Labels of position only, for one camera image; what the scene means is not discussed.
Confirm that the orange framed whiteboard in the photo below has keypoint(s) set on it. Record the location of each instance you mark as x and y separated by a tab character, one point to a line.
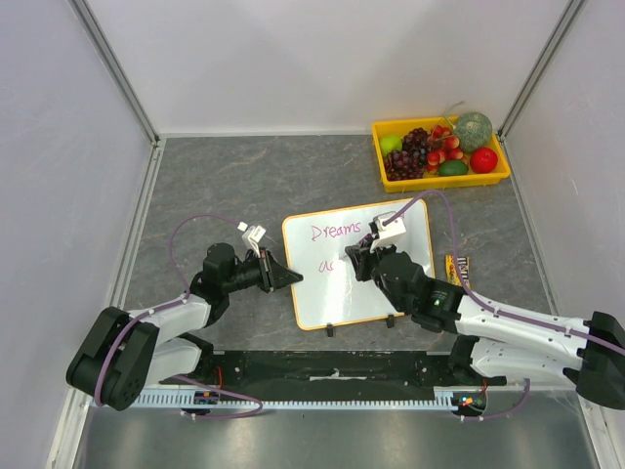
329	293

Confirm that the left aluminium floor rail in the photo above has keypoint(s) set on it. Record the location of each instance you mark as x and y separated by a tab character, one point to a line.
117	293

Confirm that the light blue slotted cable duct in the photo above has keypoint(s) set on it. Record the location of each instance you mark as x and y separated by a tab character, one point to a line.
197	399

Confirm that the dark red grape bunch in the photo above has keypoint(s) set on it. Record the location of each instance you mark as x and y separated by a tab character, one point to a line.
416	140

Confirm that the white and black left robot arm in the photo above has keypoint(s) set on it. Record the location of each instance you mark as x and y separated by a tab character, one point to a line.
125	351

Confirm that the yellow candy packet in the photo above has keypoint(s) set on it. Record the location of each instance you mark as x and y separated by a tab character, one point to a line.
457	270

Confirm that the right aluminium frame post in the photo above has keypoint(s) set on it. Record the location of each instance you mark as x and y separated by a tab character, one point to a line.
563	26

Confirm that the green netted melon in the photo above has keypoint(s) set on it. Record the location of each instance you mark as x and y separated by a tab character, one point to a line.
473	129

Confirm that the red apple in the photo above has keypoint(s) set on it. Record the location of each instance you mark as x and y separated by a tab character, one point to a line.
484	160

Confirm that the green apple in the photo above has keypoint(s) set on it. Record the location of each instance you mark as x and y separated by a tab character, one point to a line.
390	143

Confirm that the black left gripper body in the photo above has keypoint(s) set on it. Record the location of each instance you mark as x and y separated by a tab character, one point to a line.
256	272

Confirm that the aluminium frame post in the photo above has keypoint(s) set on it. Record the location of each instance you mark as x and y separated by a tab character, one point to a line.
563	26
87	17

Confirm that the left aluminium frame post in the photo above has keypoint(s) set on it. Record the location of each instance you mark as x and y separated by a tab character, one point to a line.
87	17

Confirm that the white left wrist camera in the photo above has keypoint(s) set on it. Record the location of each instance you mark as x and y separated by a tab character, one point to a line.
252	236

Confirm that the yellow plastic fruit tray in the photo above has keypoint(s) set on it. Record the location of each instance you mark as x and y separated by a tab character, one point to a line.
400	127

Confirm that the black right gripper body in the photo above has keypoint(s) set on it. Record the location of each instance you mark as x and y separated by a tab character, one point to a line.
366	260

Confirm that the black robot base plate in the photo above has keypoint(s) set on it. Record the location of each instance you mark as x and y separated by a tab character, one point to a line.
333	376

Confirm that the dark purple grape bunch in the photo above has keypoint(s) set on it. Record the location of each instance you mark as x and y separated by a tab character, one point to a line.
402	165

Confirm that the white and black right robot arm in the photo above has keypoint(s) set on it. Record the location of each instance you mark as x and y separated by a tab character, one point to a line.
495	340

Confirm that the red cherry cluster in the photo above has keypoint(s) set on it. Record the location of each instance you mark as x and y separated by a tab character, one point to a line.
443	146

